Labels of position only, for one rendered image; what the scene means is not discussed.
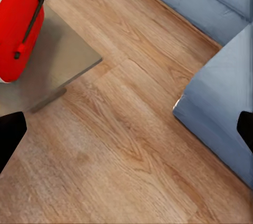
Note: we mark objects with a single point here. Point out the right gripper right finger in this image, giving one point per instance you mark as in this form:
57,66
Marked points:
245,127

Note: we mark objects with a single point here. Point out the coffee table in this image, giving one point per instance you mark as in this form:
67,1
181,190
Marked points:
59,56

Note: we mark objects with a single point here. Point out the sofa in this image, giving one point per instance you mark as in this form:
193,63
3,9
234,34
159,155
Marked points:
216,95

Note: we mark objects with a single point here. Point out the radio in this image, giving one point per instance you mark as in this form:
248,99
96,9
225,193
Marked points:
20,25

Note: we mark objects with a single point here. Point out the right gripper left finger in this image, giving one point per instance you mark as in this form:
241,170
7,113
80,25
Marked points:
12,129

